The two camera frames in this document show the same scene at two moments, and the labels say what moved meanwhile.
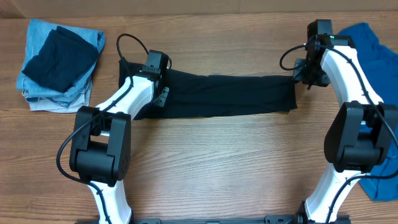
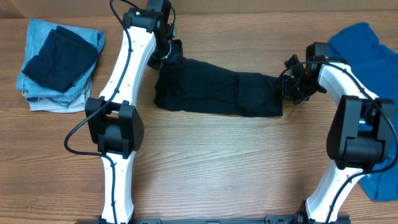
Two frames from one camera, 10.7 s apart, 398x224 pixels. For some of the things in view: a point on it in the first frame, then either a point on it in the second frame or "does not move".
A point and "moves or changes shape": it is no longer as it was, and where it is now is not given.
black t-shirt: (193, 95) moves or changes shape
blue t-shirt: (379, 66) does not move
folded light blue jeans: (40, 96) does not move
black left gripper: (161, 101) → (178, 46)
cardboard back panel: (17, 9) does not move
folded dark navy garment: (63, 60) does not move
